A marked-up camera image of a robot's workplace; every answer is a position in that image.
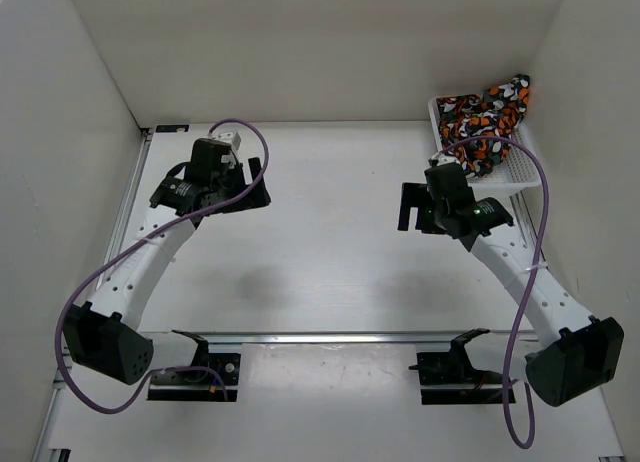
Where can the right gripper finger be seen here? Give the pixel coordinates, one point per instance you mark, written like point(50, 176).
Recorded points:
point(415, 195)
point(413, 217)

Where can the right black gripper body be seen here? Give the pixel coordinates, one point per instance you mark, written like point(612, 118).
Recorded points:
point(438, 212)

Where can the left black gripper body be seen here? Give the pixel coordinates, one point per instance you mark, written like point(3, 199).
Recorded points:
point(230, 183)

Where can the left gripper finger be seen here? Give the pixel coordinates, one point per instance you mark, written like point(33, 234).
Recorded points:
point(212, 205)
point(259, 195)

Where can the orange camouflage shorts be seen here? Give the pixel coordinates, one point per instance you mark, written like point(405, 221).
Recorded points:
point(497, 112)

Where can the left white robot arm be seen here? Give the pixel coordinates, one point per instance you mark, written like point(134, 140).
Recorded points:
point(102, 334)

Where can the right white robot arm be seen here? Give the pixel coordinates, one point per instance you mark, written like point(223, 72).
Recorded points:
point(576, 351)

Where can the blue label sticker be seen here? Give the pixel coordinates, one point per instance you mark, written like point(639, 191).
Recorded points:
point(172, 128)

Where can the white plastic basket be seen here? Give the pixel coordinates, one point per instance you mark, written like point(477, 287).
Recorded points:
point(510, 177)

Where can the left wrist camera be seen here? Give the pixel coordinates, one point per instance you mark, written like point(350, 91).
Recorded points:
point(233, 140)

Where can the aluminium rail left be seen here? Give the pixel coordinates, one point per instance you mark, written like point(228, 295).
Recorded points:
point(126, 206)

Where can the aluminium rail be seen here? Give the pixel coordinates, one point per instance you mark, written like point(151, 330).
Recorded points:
point(524, 220)
point(328, 338)
point(126, 206)

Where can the aluminium rail right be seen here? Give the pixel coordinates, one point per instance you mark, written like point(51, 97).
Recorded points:
point(524, 220)

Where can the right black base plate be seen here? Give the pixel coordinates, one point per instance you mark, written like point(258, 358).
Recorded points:
point(442, 383)

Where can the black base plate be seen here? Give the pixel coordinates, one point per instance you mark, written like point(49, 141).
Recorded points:
point(442, 383)
point(200, 385)

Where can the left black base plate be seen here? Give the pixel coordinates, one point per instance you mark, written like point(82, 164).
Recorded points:
point(200, 385)

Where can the aluminium rail front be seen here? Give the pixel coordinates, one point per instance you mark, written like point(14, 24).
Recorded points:
point(328, 338)

